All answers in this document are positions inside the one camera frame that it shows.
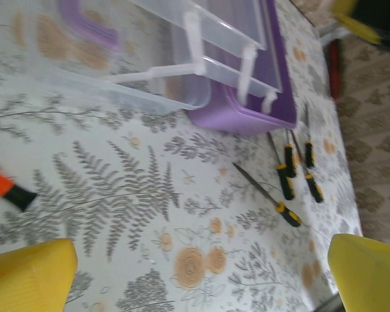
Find yellow black handled needle file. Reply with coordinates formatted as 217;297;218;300
302;103;316;169
233;162;302;228
283;128;298;179
265;131;296;200
289;129;325;204

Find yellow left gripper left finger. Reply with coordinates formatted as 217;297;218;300
0;238;78;312

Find purple and clear plastic toolbox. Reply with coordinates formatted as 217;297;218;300
0;0;299;137

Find black red handled ratchet wrench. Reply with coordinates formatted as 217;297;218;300
318;27;352;100

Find orange black tool handle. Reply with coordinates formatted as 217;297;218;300
0;164;38;213

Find floral printed table covering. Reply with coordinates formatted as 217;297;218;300
0;0;365;312

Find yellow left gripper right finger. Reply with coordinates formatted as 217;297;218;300
328;233;390;312

